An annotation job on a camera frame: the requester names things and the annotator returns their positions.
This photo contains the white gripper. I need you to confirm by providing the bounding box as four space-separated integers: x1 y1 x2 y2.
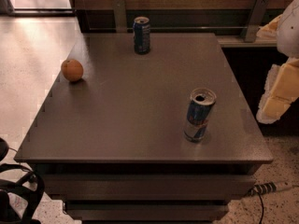
256 0 299 124

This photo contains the redbull can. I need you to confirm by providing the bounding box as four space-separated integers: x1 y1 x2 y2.
184 88 217 143

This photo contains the dark blue soda can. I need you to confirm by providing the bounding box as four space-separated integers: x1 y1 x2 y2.
133 17 150 54

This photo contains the white power strip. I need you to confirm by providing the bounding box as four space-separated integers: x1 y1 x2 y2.
248 181 292 196

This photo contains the orange fruit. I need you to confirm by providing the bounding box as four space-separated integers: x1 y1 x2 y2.
61 59 83 82

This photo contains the black chair base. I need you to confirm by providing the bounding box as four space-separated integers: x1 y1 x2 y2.
0 137 46 224

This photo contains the right metal bracket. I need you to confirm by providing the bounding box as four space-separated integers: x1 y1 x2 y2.
240 0 270 43

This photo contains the metal bracket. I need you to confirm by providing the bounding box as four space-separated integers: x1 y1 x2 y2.
240 0 270 43
112 0 127 33

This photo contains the black power cable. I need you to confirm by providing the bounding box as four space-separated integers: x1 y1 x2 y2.
254 191 265 224

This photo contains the left metal bracket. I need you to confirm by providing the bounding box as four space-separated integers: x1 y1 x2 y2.
112 0 127 33

